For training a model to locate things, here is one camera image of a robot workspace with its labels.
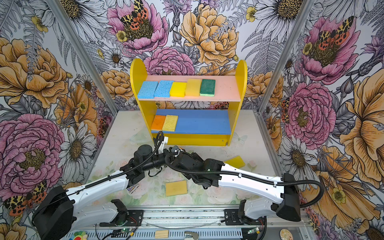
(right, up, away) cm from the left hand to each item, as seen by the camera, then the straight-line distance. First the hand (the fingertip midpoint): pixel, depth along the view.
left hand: (184, 157), depth 74 cm
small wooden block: (-10, -35, -4) cm, 36 cm away
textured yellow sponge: (-10, +17, +20) cm, 28 cm away
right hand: (+3, -3, -2) cm, 5 cm away
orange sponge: (-18, +17, +20) cm, 32 cm away
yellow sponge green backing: (-5, -19, +9) cm, 22 cm away
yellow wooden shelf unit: (+1, +28, +53) cm, 60 cm away
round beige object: (+47, -35, -4) cm, 59 cm away
